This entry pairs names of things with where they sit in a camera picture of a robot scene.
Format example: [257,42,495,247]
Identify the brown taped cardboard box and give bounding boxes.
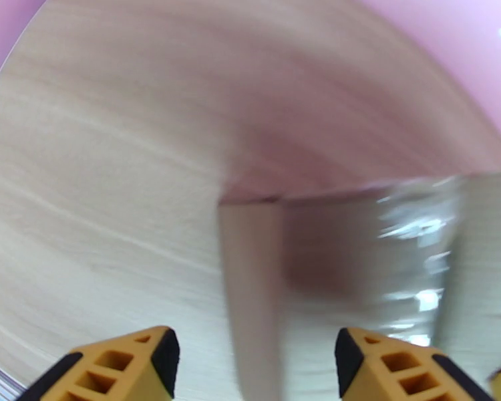
[218,172,501,401]

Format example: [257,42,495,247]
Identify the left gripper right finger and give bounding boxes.
[335,326,496,401]

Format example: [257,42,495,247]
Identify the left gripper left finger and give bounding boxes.
[16,325,180,401]

